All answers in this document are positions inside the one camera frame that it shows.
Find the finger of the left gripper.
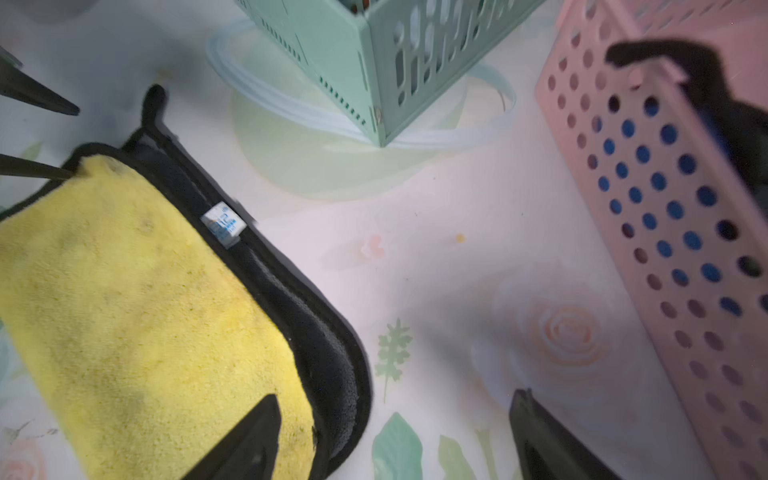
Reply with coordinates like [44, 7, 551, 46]
[1, 49, 80, 116]
[0, 154, 73, 180]

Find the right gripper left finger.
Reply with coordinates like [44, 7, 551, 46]
[183, 394, 281, 480]

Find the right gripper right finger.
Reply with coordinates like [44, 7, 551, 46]
[509, 389, 620, 480]

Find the yellow dishcloth black trim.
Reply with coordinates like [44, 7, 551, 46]
[1, 85, 372, 479]

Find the blue grey dishcloth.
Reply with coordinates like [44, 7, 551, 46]
[605, 38, 767, 213]

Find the pink plastic basket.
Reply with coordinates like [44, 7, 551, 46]
[536, 1, 767, 479]

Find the clear tape roll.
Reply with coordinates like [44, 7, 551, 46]
[206, 20, 517, 150]

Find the green plastic file organizer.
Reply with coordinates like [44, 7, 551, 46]
[238, 1, 540, 147]

